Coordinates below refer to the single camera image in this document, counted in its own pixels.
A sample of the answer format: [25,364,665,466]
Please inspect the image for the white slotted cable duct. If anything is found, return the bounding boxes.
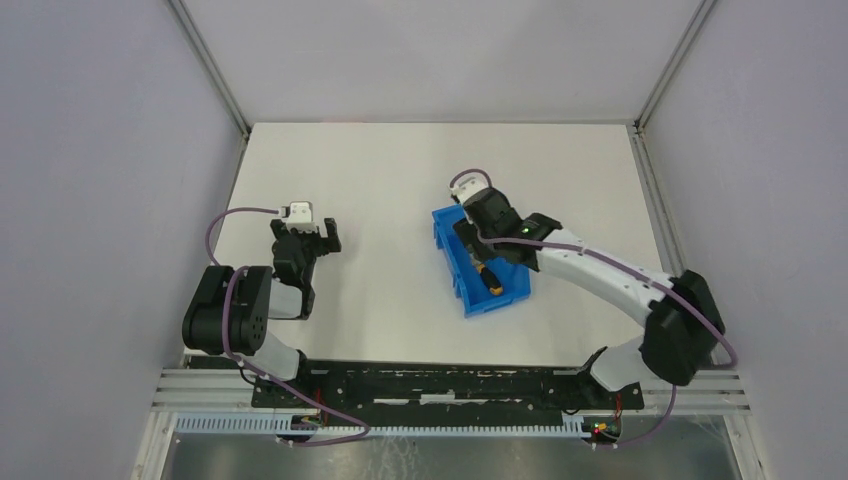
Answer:
[173,413,591,439]

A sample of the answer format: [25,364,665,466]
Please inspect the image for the aluminium front frame rail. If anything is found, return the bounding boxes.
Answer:
[151,369,752,416]

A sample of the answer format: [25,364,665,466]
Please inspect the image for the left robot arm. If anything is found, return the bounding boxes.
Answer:
[181,217,342,381]

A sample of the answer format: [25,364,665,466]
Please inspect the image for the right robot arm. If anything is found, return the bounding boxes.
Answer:
[450,180,725,392]

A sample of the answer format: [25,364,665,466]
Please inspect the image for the right aluminium corner post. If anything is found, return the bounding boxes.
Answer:
[633,0,718,132]

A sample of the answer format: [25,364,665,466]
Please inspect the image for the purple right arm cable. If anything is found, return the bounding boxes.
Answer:
[449,167,739,450]

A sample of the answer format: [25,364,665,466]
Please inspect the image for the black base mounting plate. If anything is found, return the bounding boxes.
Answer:
[290,359,645,432]

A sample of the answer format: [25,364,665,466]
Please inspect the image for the blue plastic bin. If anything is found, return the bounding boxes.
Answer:
[431,205,532,319]

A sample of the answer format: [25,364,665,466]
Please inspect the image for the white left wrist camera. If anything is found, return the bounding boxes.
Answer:
[279,201,318,234]

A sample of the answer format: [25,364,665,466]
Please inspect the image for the aluminium corner post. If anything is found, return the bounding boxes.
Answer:
[633,0,718,132]
[165,0,252,141]

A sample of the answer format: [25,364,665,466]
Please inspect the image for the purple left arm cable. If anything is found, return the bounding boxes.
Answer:
[204,207,371,448]

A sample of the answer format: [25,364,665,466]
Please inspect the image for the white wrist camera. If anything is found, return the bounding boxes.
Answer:
[450,176,490,205]
[279,201,318,234]

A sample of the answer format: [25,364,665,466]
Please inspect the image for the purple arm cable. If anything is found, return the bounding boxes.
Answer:
[204,207,371,448]
[449,167,739,450]

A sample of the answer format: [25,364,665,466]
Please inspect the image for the left aluminium corner post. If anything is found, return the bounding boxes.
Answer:
[165,0,252,141]

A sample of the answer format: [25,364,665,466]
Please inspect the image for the orange black handled screwdriver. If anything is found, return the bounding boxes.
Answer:
[471,258,504,296]

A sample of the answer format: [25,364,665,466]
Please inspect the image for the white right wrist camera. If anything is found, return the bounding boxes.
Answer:
[450,176,490,205]

